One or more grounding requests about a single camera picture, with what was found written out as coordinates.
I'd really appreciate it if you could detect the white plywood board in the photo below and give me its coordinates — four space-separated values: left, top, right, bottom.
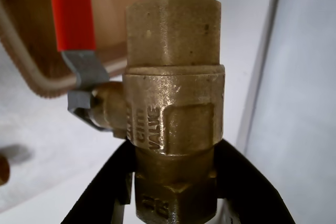
0 42 132 224

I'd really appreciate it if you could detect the brown wooden box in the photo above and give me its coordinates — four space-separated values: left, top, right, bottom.
0 0 186 100

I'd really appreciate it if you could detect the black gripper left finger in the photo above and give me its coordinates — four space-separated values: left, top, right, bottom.
61 140 138 224

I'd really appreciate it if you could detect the brass ball valve red handle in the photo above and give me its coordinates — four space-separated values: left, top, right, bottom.
48 0 226 224

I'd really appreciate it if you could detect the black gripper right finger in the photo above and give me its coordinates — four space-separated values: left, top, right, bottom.
214 138 297 224

